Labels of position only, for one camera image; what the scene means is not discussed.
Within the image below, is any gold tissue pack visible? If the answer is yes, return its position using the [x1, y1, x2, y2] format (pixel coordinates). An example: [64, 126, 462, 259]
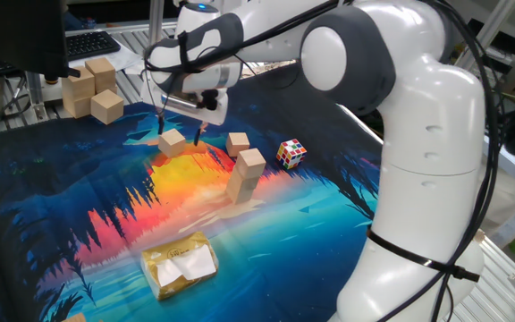
[139, 230, 220, 301]

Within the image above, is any aluminium stand post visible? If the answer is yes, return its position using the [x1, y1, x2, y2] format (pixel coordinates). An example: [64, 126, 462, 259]
[25, 71, 48, 122]

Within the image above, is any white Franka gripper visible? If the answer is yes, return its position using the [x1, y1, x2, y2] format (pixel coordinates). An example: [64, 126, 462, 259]
[139, 72, 230, 147]

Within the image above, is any aluminium frame rail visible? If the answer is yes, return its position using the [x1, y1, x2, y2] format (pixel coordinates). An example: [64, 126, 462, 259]
[63, 16, 182, 38]

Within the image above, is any printed sunset landscape cloth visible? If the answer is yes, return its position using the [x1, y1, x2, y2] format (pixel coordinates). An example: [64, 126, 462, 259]
[0, 64, 386, 322]

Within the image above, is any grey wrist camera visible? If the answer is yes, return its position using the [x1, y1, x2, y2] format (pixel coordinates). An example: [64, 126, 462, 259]
[161, 91, 201, 112]

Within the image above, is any small wooden cube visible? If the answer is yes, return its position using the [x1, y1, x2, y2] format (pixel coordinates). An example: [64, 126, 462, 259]
[228, 165, 261, 192]
[234, 148, 267, 180]
[225, 181, 256, 206]
[225, 131, 251, 158]
[157, 128, 187, 159]

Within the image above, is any black cable strap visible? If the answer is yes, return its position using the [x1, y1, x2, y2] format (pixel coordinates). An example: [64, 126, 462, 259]
[175, 30, 193, 75]
[366, 225, 481, 284]

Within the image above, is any black electronic box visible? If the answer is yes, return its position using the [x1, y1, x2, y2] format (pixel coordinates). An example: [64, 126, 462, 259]
[467, 17, 515, 66]

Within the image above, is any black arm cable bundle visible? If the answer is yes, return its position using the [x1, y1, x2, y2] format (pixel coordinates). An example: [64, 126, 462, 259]
[143, 0, 505, 322]

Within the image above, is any black keyboard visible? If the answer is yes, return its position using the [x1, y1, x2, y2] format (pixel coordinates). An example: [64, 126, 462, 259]
[64, 30, 122, 63]

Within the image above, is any Rubik's cube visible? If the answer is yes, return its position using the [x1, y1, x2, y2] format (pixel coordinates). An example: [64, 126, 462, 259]
[275, 138, 308, 171]

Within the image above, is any large wooden cube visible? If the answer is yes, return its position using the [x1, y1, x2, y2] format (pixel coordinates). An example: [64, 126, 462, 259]
[61, 65, 97, 102]
[84, 56, 119, 95]
[62, 96, 93, 120]
[89, 89, 125, 126]

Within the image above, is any white folded paper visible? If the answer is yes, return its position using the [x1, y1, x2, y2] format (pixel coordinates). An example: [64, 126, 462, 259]
[124, 56, 148, 76]

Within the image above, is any black monitor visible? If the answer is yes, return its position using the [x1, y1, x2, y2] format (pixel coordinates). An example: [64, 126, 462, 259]
[0, 0, 82, 80]

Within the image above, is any white paper sheet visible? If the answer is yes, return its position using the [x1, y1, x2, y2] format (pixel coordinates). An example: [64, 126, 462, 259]
[67, 38, 143, 73]

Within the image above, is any aluminium frame post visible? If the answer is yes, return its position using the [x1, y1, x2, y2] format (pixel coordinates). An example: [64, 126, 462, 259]
[456, 0, 515, 72]
[147, 0, 166, 48]

